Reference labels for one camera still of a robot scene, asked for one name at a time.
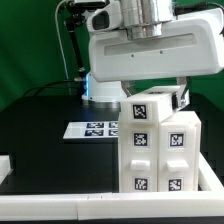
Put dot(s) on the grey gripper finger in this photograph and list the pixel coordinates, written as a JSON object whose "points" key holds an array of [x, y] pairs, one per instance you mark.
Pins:
{"points": [[183, 83], [128, 88]]}

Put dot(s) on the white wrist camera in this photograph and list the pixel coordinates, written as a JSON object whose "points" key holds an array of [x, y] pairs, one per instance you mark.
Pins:
{"points": [[105, 19]]}

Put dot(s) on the white cabinet top block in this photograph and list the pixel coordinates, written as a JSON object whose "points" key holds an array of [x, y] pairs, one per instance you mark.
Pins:
{"points": [[152, 105]]}

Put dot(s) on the white U-shaped fence frame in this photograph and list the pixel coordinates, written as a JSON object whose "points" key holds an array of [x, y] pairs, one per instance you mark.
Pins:
{"points": [[208, 201]]}

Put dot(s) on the white cabinet box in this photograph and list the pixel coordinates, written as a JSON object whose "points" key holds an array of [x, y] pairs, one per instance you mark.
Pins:
{"points": [[159, 157]]}

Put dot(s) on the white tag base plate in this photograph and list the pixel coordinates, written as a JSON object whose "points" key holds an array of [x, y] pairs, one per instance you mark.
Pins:
{"points": [[91, 130]]}

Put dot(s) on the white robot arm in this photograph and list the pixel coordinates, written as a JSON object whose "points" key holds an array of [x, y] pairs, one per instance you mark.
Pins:
{"points": [[140, 18]]}

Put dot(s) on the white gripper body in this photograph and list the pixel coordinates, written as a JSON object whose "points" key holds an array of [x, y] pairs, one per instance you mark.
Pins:
{"points": [[188, 46]]}

